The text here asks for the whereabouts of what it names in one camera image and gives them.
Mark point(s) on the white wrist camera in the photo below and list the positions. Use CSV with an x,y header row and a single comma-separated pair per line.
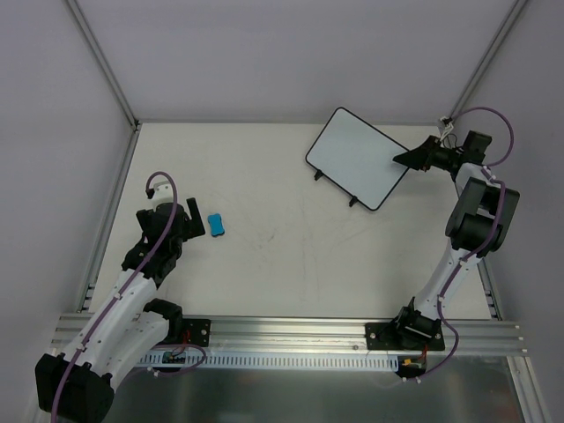
x,y
447,125
161,193

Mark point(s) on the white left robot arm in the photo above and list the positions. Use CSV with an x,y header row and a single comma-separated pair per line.
x,y
80,382

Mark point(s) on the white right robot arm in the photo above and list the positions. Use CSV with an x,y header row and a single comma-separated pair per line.
x,y
477,226

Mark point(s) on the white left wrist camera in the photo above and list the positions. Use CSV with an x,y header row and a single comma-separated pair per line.
x,y
161,193

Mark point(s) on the right aluminium frame post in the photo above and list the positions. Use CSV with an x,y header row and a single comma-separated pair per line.
x,y
493,47

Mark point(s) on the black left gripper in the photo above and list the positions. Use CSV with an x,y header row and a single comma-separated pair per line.
x,y
189,227

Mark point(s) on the left aluminium frame post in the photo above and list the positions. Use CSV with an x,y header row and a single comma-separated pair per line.
x,y
84,28

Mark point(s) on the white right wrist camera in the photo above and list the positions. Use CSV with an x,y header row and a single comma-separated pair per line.
x,y
447,125

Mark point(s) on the white slotted cable duct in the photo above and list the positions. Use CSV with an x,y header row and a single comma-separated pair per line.
x,y
355,361

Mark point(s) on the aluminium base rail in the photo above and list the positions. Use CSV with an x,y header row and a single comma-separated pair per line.
x,y
335,335

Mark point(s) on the small white whiteboard black frame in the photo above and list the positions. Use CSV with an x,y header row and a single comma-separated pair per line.
x,y
358,157

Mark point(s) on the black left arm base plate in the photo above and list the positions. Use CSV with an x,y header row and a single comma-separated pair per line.
x,y
196,331

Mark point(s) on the blue whiteboard eraser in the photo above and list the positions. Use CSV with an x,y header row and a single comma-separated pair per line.
x,y
215,222

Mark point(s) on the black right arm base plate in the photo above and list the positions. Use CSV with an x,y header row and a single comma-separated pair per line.
x,y
387,336

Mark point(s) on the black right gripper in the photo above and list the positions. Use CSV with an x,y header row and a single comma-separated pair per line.
x,y
427,154

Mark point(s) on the aluminium frame post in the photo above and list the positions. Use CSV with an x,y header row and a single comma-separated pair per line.
x,y
84,28
493,47

